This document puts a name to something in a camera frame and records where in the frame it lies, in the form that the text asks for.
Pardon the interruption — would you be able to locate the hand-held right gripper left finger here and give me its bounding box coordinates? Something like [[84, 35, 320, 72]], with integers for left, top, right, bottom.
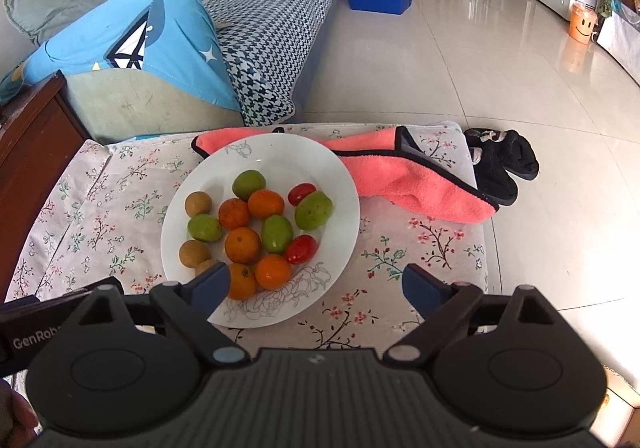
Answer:
[[75, 262, 251, 368]]

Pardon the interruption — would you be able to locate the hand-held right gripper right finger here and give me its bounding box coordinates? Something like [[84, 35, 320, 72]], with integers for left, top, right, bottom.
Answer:
[[384, 264, 566, 366]]

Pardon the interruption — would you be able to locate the orange mandarin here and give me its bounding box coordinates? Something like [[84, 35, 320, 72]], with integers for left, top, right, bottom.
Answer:
[[226, 263, 259, 301], [224, 226, 262, 265], [218, 198, 252, 231], [247, 189, 286, 220], [255, 254, 292, 291]]

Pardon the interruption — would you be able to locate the green jujube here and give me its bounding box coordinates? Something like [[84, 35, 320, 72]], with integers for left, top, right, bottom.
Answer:
[[294, 191, 334, 231], [231, 169, 267, 201], [187, 214, 223, 243], [261, 214, 294, 255]]

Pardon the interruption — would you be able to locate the red cherry tomato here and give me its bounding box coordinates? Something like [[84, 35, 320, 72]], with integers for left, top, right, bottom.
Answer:
[[285, 234, 318, 265], [287, 182, 317, 206]]

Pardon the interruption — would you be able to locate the white plate with flower print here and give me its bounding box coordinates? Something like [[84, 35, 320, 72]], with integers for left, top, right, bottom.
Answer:
[[160, 133, 362, 329]]

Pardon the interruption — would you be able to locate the person's left hand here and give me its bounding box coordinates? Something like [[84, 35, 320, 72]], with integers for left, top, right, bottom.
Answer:
[[0, 380, 40, 448]]

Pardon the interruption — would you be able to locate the floral tablecloth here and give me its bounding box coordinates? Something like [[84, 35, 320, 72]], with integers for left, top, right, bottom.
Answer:
[[5, 120, 488, 364]]

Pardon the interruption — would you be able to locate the pink towel with black trim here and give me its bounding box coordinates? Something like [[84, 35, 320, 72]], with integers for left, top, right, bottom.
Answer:
[[191, 125, 501, 224]]

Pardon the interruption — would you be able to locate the black slipper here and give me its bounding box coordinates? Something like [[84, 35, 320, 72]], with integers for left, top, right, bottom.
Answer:
[[465, 128, 541, 181], [470, 148, 521, 208]]

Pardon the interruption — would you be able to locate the brown wooden headboard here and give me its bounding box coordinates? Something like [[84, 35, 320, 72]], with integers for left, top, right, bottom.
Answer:
[[0, 73, 108, 299]]

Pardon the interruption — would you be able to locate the pale green cushion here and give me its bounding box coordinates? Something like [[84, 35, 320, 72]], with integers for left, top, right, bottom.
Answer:
[[62, 68, 246, 146]]

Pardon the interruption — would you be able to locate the houndstooth sofa cover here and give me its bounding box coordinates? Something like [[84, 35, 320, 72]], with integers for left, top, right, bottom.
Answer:
[[202, 0, 348, 126]]

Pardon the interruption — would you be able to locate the blue printed cushion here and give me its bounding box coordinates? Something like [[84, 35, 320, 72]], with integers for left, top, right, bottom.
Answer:
[[0, 0, 243, 114]]

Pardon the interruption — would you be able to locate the orange smiley bucket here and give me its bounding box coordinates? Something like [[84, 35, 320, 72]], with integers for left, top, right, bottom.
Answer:
[[569, 2, 599, 45]]

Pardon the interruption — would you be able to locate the white covered table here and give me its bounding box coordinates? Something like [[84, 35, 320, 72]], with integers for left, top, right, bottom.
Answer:
[[597, 0, 640, 74]]

